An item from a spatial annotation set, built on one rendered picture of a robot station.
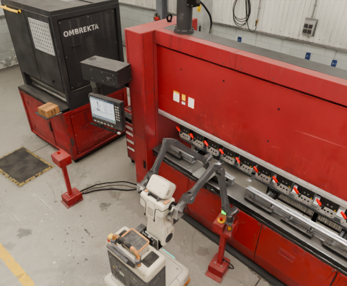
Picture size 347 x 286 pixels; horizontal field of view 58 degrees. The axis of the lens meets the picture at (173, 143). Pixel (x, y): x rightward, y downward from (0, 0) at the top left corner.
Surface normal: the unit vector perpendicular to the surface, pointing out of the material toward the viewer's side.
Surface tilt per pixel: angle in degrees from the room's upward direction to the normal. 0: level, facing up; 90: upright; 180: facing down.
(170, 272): 0
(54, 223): 0
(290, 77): 90
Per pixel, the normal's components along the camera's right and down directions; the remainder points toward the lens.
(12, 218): 0.00, -0.82
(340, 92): -0.69, 0.41
